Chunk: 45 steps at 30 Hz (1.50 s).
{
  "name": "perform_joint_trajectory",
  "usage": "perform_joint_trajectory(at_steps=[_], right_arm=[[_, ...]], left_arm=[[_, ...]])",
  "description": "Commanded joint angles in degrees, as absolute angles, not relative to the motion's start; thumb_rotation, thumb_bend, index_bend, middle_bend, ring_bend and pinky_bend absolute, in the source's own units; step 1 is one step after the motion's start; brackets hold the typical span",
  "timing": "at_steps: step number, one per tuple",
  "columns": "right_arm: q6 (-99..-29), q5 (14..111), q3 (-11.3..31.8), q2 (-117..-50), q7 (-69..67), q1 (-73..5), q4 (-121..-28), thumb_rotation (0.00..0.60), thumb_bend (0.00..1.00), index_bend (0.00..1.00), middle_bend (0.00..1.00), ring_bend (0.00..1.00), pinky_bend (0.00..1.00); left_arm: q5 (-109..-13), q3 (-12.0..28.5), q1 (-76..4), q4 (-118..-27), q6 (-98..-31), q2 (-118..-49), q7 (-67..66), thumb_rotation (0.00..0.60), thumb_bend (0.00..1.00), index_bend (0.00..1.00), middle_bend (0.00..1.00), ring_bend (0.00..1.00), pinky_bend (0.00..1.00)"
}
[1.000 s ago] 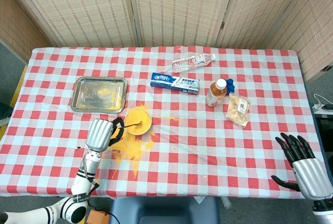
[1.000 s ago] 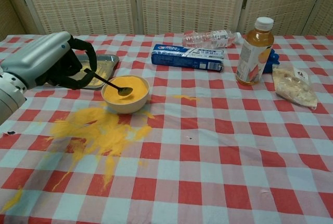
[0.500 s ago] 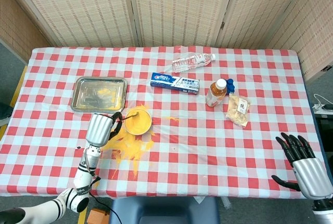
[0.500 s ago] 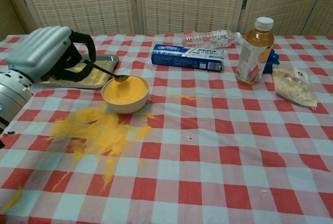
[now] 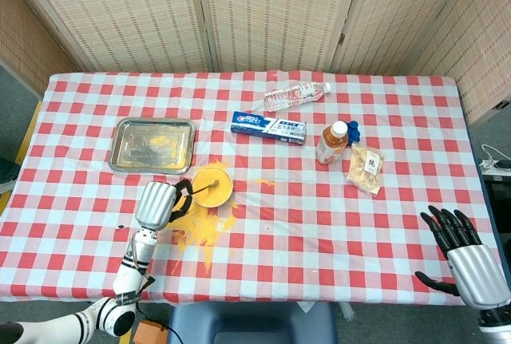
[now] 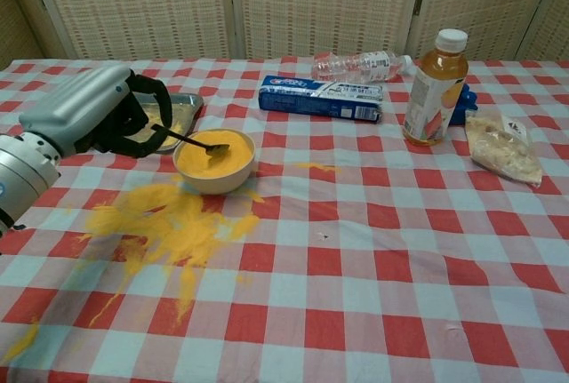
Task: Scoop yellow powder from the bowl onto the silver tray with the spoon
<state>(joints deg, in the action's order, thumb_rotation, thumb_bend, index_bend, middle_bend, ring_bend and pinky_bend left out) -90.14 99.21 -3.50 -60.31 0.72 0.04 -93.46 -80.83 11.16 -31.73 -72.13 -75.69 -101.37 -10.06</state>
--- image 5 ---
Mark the orange tea bottle white cap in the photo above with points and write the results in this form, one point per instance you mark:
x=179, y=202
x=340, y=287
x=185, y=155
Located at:
x=331, y=144

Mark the blue white toothpaste box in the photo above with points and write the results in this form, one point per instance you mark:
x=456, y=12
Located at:
x=267, y=126

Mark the blue plastic object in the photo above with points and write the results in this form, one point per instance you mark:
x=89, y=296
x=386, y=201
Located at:
x=354, y=130

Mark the rectangular metal tray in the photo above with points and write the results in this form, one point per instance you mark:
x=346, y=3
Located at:
x=147, y=144

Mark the yellow powder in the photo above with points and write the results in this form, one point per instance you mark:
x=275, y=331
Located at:
x=203, y=228

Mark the red white checkered tablecloth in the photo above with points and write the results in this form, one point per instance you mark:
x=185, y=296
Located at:
x=319, y=240

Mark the black equipment case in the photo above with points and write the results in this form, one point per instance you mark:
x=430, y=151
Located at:
x=499, y=196

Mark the dark blue padded seat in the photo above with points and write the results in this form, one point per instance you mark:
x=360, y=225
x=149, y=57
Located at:
x=255, y=322

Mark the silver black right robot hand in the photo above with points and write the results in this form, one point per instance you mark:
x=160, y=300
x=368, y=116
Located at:
x=477, y=272

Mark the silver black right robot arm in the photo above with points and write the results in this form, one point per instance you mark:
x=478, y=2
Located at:
x=495, y=326

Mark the dark metal spoon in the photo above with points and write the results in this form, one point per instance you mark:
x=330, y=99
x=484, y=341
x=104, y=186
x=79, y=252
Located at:
x=213, y=183

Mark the beige woven folding screen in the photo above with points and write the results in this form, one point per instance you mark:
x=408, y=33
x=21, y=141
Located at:
x=279, y=13

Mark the clear snack bag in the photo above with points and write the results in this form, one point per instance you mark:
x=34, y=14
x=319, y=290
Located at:
x=365, y=170

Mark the clear plastic water bottle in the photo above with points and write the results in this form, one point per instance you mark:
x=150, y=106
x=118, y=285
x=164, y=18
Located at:
x=295, y=96

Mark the beige round bowl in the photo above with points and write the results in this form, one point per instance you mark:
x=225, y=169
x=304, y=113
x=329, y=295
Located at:
x=227, y=200

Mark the orange box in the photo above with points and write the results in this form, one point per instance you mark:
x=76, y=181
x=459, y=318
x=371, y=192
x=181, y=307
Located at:
x=151, y=332

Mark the yellow food scrap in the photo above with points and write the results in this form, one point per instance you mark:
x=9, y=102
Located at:
x=264, y=183

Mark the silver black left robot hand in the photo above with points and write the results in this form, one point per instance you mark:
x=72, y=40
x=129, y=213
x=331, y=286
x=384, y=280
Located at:
x=153, y=204

